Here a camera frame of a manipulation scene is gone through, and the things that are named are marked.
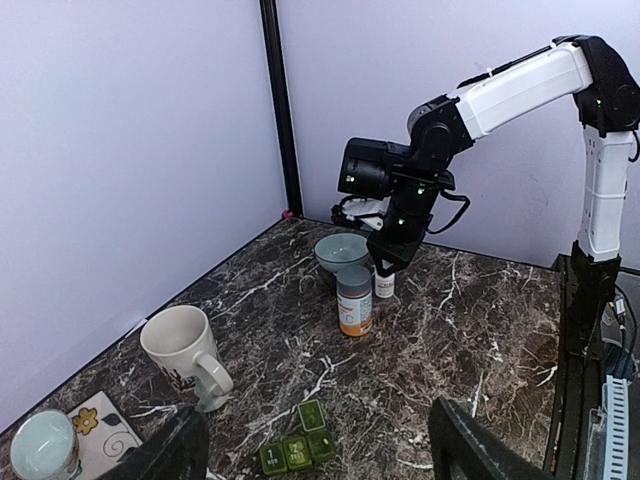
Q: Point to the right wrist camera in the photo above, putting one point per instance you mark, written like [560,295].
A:
[357,212]

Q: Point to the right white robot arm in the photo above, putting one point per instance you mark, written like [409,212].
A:
[392,188]

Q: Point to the right light green bowl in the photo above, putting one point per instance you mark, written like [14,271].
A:
[338,251]

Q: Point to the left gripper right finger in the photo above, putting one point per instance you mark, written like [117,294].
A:
[462,449]

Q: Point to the white slotted cable duct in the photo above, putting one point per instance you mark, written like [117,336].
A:
[616,407]

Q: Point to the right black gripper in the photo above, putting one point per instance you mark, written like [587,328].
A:
[390,257]

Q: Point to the orange pill bottle grey cap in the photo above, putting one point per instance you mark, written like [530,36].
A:
[354,300]

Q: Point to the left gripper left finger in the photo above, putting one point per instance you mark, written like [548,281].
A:
[178,450]

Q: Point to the left light green bowl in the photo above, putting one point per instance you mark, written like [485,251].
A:
[45,447]

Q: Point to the floral square plate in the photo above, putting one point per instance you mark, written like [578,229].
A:
[104,435]

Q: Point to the small white pill bottle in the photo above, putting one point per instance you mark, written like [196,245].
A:
[384,285]

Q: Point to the light green bowl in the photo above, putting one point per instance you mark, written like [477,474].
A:
[338,251]
[45,447]

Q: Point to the right black frame post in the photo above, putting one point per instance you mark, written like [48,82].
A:
[281,106]

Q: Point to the black front table rail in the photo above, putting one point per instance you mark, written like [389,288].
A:
[576,440]

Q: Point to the cream coral pattern mug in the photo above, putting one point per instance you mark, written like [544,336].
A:
[180,341]

